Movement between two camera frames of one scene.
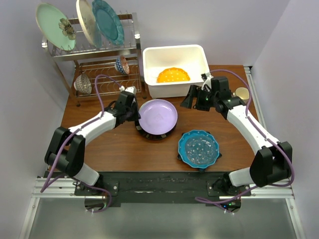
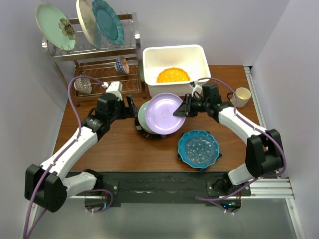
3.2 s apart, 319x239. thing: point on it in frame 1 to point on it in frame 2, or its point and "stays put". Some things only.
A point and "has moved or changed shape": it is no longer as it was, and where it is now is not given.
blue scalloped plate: (198, 149) stays put
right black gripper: (195, 91) to (185, 109)
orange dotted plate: (172, 74) stays put
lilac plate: (158, 116) has moved or changed shape
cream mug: (242, 92) stays put
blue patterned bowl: (121, 65) stays put
